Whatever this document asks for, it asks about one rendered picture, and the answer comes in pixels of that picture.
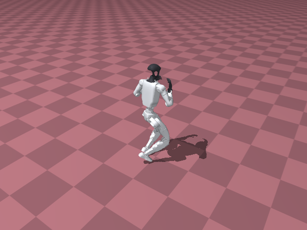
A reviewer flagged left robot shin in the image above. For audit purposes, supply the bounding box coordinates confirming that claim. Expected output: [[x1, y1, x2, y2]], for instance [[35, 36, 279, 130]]
[[146, 128, 161, 149]]

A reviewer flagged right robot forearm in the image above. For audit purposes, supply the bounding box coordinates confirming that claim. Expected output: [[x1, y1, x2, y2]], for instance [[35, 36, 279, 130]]
[[167, 90, 173, 105]]

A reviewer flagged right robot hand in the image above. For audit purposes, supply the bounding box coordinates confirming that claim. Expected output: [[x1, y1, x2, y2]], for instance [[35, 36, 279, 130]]
[[167, 78, 172, 93]]

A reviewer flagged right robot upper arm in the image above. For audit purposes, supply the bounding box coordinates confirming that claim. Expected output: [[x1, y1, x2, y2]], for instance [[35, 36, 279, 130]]
[[156, 84, 172, 107]]

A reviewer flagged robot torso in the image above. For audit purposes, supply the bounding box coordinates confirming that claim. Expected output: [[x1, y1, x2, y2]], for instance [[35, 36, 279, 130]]
[[142, 78, 160, 123]]

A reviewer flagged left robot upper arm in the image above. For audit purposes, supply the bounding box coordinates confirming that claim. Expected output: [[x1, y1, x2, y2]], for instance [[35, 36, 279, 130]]
[[133, 79, 145, 97]]

